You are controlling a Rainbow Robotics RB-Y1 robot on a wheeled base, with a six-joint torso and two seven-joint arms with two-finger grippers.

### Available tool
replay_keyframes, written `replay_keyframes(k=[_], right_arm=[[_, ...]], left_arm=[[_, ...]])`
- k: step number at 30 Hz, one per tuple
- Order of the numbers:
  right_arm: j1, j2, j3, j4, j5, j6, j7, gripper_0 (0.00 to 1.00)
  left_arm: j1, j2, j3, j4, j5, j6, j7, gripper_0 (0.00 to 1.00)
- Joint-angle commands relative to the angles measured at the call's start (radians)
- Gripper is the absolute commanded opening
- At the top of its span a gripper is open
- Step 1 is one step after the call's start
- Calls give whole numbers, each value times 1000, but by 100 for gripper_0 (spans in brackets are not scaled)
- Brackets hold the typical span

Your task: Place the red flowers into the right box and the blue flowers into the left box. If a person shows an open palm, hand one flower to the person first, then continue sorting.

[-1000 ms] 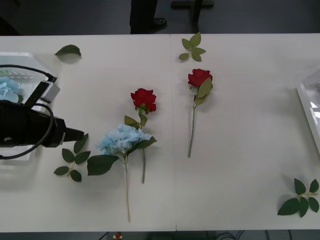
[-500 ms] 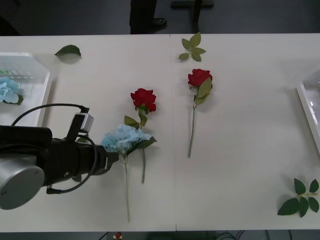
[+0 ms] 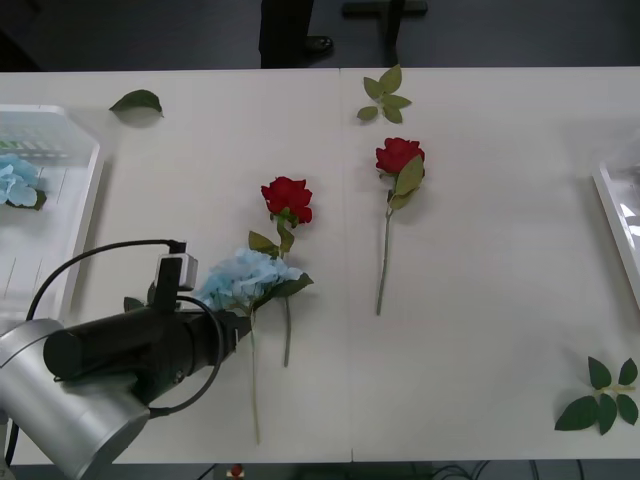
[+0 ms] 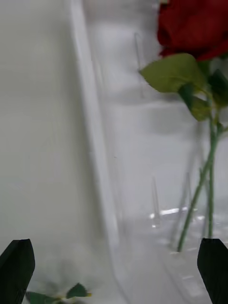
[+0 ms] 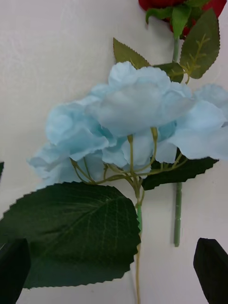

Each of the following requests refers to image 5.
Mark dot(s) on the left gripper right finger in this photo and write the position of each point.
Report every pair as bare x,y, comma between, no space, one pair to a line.
213,270

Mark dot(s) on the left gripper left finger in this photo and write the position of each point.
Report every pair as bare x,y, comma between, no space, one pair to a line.
12,270

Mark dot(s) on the pale blue artificial flower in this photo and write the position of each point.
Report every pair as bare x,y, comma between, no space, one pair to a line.
133,107

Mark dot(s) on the red artificial rose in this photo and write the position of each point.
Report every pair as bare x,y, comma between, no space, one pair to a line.
202,52

